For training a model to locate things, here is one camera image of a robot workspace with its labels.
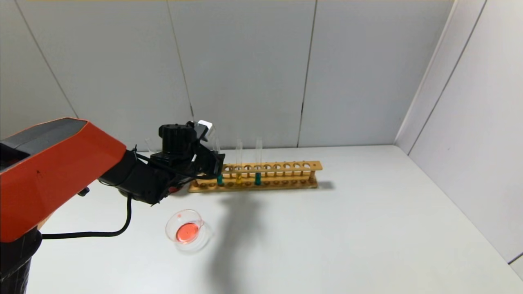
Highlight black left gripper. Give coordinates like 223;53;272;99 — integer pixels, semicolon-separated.
194;144;226;178

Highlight test tube with blue pigment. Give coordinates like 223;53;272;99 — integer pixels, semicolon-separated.
212;139;225;187

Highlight test tube with yellow pigment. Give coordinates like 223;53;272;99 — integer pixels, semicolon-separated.
235;139;244;185

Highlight test tube with teal pigment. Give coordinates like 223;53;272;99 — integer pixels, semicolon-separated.
255;138;263;186

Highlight wooden test tube rack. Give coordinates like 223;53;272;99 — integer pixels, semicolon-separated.
189;161;323;193

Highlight clear glass dish with spout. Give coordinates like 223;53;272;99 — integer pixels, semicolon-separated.
165;209;213;252

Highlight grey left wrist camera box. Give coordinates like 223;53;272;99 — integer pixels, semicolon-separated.
197;120;216;138

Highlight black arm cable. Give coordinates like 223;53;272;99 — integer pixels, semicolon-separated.
41;194;134;240

